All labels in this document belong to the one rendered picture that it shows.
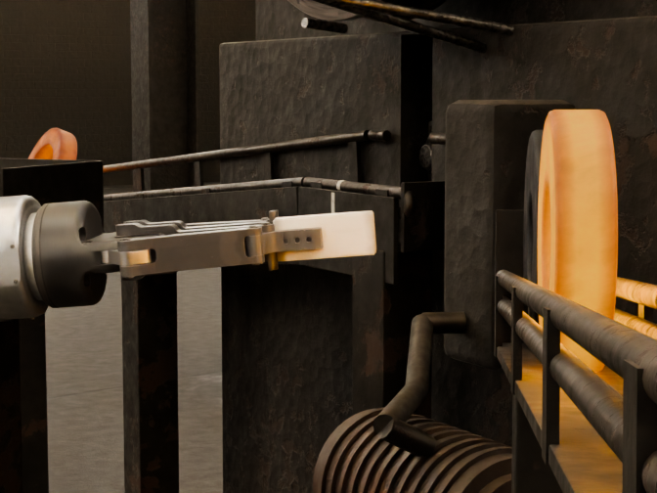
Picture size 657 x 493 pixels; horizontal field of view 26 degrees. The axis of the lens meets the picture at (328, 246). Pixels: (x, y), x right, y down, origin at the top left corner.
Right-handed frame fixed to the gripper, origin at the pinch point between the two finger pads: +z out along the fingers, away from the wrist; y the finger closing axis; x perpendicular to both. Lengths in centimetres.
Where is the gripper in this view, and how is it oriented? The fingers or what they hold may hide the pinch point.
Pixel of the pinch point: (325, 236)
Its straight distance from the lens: 99.9
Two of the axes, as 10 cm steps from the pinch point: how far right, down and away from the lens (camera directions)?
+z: 9.9, -0.7, -0.9
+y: -0.8, 1.1, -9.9
